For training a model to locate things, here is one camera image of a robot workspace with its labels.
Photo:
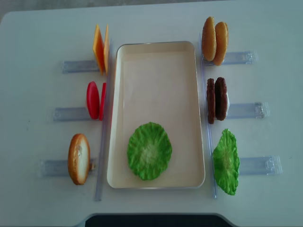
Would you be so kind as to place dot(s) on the green lettuce leaf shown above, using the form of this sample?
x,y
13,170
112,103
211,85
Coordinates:
x,y
227,163
149,151

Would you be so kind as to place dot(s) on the red tomato slice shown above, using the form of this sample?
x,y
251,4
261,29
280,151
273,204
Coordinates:
x,y
92,100
102,102

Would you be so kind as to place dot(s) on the bread slice with white face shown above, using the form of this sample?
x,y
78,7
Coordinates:
x,y
79,159

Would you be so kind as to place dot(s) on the left brown meat patty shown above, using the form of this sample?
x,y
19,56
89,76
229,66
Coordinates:
x,y
210,93

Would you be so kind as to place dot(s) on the brown meat patty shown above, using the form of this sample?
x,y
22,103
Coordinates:
x,y
221,103
210,93

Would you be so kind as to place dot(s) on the right brown meat patty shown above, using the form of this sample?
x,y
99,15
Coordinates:
x,y
221,103

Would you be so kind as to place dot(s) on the right orange cheese slice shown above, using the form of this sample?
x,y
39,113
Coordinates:
x,y
106,49

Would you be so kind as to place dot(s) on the orange cheese slice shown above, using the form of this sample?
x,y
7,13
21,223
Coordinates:
x,y
98,47
106,49

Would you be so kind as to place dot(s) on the left orange cheese slice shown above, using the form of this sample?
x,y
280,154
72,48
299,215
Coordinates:
x,y
98,47

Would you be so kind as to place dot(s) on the green lettuce leaf in holder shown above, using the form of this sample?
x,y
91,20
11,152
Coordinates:
x,y
227,163

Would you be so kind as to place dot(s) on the cream rectangular serving tray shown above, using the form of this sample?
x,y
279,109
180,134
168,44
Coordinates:
x,y
157,82

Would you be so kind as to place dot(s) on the left golden bun slice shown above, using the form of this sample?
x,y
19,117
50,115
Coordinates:
x,y
209,39

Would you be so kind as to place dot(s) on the golden bun slice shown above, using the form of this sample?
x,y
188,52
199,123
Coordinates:
x,y
209,39
222,38

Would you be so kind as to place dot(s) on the clear rack left side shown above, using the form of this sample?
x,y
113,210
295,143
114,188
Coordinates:
x,y
59,168

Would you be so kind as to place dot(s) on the clear rack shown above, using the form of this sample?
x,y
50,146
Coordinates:
x,y
59,168
265,165

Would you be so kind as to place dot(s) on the right golden bun slice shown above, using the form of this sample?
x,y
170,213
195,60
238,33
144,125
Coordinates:
x,y
222,38

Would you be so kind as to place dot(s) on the clear rack right side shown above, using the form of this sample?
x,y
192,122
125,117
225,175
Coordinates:
x,y
265,165

